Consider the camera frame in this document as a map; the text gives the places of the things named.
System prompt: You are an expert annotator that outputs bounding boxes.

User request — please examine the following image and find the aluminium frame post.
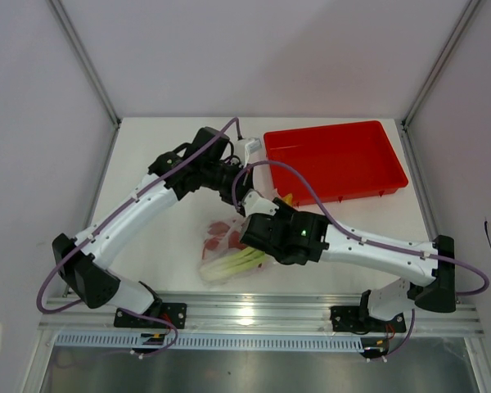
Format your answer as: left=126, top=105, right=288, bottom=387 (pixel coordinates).
left=401, top=0, right=485, bottom=131
left=46, top=0, right=121, bottom=129

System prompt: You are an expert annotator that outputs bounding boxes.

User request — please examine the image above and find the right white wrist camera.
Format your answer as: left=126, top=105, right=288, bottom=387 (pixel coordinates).
left=241, top=190, right=278, bottom=217

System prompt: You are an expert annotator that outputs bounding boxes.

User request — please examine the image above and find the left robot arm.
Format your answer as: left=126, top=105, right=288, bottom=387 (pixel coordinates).
left=52, top=127, right=262, bottom=328

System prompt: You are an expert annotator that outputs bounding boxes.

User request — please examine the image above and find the yellow pasta pile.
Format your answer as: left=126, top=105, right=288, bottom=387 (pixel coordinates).
left=282, top=193, right=293, bottom=206

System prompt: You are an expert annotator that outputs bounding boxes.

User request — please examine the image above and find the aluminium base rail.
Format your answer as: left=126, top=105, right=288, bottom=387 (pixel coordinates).
left=38, top=292, right=482, bottom=337

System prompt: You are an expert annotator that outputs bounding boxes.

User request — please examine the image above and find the right aluminium frame post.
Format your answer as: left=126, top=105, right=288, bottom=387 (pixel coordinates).
left=401, top=0, right=485, bottom=131

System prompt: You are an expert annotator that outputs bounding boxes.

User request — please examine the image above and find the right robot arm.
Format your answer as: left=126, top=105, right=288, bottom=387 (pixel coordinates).
left=239, top=192, right=456, bottom=331

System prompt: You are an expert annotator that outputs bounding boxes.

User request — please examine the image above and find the red toy lobster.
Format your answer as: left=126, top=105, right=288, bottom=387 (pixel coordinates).
left=203, top=221, right=246, bottom=251

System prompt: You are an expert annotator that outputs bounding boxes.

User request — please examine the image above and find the left aluminium frame post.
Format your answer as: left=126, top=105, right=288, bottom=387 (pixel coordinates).
left=46, top=0, right=121, bottom=129

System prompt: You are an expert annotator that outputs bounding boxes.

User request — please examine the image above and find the red plastic tray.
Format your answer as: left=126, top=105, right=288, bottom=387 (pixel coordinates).
left=264, top=120, right=408, bottom=202

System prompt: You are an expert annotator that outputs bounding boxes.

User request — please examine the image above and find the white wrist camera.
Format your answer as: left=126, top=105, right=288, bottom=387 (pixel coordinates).
left=234, top=138, right=262, bottom=166
left=241, top=190, right=278, bottom=217

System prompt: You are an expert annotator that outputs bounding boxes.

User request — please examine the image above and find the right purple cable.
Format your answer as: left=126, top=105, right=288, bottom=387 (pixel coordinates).
left=232, top=160, right=490, bottom=364

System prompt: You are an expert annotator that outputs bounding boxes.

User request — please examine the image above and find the clear pink-dotted zip bag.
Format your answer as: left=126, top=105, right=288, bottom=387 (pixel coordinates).
left=197, top=214, right=274, bottom=286

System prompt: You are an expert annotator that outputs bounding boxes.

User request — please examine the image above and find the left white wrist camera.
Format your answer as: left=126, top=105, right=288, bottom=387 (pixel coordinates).
left=234, top=138, right=262, bottom=166

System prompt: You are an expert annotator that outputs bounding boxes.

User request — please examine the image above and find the green white celery stalk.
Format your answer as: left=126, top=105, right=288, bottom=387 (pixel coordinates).
left=199, top=247, right=268, bottom=282

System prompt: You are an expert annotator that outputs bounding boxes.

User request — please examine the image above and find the white slotted cable duct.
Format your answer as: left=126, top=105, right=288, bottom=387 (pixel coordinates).
left=55, top=332, right=398, bottom=353

